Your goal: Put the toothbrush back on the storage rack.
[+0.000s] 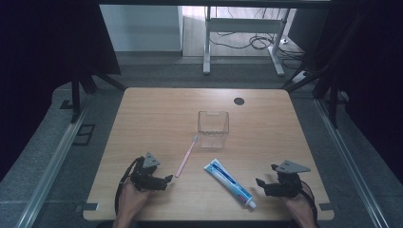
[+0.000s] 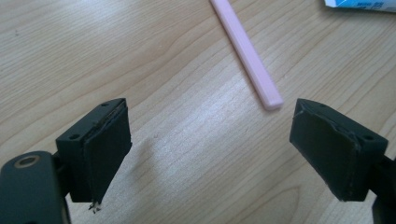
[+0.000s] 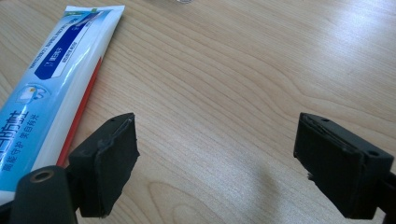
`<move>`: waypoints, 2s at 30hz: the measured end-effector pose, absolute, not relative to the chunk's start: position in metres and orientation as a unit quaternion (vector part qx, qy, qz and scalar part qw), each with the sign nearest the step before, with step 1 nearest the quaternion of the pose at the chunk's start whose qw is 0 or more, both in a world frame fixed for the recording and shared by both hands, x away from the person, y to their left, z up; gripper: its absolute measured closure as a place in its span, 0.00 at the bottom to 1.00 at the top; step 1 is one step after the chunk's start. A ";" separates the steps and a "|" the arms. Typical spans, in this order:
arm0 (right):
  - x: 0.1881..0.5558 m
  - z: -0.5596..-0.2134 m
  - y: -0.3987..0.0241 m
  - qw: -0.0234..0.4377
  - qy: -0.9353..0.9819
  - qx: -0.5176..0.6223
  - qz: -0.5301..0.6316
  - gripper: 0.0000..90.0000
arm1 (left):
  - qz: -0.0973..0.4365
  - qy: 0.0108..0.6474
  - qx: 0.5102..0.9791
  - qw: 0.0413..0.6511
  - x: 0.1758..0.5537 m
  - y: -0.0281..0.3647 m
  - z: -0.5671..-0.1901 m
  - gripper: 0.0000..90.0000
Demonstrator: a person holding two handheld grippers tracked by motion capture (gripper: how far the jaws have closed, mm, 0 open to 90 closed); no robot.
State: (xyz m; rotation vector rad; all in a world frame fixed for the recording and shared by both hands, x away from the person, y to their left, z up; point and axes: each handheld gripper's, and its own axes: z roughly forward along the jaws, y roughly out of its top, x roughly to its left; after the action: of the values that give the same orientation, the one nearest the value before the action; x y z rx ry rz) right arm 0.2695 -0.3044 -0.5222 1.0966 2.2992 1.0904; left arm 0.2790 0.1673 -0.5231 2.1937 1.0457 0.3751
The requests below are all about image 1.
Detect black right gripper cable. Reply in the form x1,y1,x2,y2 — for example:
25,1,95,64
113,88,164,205
298,180,320,228

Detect black curtain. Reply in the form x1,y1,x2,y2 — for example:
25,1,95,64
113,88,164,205
0,0,122,181
303,0,403,177

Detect black metal stand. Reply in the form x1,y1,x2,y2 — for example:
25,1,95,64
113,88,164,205
69,63,127,124
280,12,365,129

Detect white wall panel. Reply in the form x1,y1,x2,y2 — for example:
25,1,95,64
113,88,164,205
99,4,184,52

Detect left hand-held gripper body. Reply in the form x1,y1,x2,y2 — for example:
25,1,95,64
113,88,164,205
129,152,166,193

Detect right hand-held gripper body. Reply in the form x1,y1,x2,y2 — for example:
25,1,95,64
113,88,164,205
265,160,312,200

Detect clear plastic cup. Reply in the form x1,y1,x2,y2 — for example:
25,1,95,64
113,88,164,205
197,110,230,150

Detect white desk frame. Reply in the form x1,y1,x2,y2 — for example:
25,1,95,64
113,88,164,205
202,5,295,77

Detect grey table bracket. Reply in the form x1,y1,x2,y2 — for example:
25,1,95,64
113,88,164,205
74,202,100,213

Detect person's left hand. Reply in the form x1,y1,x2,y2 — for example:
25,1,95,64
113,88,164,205
117,178,152,223

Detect white and blue toothpaste tube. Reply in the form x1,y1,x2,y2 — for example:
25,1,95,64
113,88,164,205
203,158,258,211

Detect person's right hand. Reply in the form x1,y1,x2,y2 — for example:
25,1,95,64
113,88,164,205
280,191,316,224

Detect pink toothbrush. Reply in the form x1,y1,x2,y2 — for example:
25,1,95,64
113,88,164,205
174,135,200,179

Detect aluminium floor rail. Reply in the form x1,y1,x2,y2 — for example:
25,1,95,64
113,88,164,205
313,98,389,228
14,94,93,228

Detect white power strip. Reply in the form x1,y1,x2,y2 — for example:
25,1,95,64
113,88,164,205
291,70,310,85

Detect black floor cables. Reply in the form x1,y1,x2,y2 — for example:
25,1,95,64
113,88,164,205
208,8,306,70

